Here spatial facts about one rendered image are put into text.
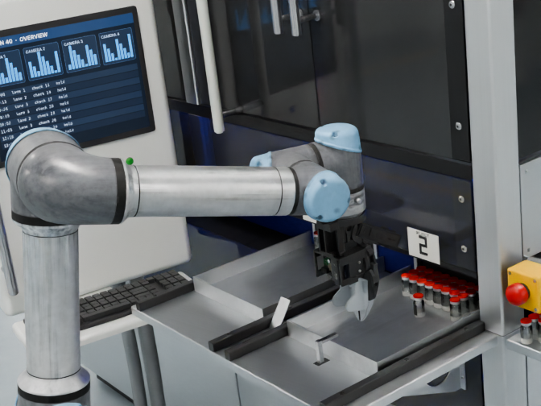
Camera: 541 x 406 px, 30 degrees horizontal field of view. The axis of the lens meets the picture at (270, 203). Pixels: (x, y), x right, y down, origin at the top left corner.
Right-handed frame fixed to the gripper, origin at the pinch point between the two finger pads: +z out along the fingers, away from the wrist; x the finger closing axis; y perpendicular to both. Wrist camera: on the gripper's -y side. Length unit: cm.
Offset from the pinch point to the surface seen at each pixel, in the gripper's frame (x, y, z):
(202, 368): -102, -23, 59
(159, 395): -97, -6, 58
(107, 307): -74, 16, 16
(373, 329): -9.3, -9.9, 10.3
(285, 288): -38.4, -10.7, 10.3
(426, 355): 7.8, -7.3, 9.1
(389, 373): 7.8, 2.0, 8.8
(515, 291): 18.4, -19.9, -2.2
